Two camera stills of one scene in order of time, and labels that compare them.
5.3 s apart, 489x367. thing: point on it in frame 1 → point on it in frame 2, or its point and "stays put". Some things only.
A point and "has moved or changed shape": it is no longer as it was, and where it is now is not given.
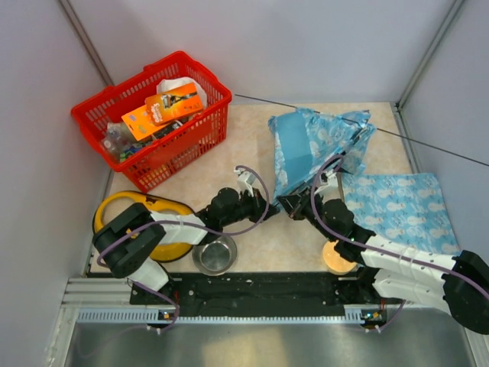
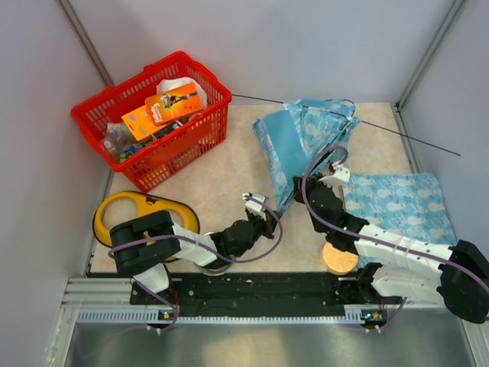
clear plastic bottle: (118, 140) stays put
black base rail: (166, 290) stays put
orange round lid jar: (334, 262) stays put
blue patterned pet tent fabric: (306, 145) has moved or changed shape
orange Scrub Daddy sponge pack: (140, 123) stays put
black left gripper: (261, 210) → (268, 225)
